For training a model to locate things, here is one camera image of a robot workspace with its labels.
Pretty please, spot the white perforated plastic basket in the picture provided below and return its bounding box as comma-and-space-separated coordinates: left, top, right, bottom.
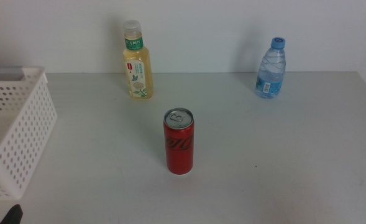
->
0, 65, 58, 200

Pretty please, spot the clear water bottle blue cap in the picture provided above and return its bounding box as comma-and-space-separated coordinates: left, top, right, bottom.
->
255, 37, 287, 100

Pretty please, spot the red soda can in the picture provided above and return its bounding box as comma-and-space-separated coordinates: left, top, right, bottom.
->
163, 107, 195, 175

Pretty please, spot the yellow tea bottle green label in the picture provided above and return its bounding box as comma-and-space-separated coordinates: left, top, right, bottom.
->
122, 19, 155, 100

